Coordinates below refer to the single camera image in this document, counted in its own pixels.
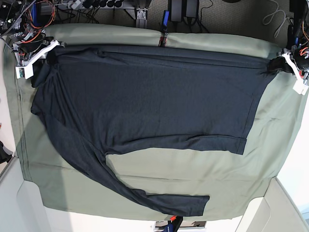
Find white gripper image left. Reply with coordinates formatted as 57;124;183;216
15;40;66;68

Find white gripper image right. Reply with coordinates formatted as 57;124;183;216
267;48;308;84

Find dark navy long-sleeve T-shirt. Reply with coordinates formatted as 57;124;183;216
31;45;275;217

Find robot arm image left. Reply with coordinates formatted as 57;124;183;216
0;0;65;69

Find robot arm image right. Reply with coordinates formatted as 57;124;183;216
267;0;309;86

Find white power strip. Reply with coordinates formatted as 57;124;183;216
55;0;83;10

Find orange black clamp top centre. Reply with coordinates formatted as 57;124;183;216
158;32;168;47

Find orange black clamp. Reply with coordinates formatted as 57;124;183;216
158;32;168;47
163;216;183;232

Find sage green table cloth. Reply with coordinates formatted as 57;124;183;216
5;23;306;221

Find orange black clamp bottom centre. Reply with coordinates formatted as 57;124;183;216
163;216;183;232

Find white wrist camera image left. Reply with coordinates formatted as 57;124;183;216
15;65;33;79

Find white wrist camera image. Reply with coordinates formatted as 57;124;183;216
293;80;309;95
15;65;33;79

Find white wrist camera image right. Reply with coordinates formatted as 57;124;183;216
293;80;309;95

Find blue clamp handle left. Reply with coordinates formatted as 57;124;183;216
30;0;41;27

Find grey metal bracket post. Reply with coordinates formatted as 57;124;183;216
135;8;148;29

